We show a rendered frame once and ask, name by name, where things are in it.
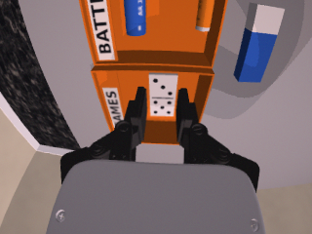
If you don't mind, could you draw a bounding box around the orange three-compartment bin rack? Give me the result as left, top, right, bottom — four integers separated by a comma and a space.
79, 0, 228, 145

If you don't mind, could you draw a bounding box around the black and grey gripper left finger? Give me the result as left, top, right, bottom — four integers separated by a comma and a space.
60, 87, 147, 184

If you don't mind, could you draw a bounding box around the white domino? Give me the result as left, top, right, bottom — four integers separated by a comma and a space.
149, 73, 178, 116

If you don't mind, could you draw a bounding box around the blue and white eraser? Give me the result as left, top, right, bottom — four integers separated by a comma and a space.
233, 2, 285, 83

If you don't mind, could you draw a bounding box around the blue aa battery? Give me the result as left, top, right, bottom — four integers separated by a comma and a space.
124, 0, 146, 36

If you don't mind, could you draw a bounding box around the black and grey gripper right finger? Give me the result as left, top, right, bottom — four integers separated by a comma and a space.
175, 88, 259, 193

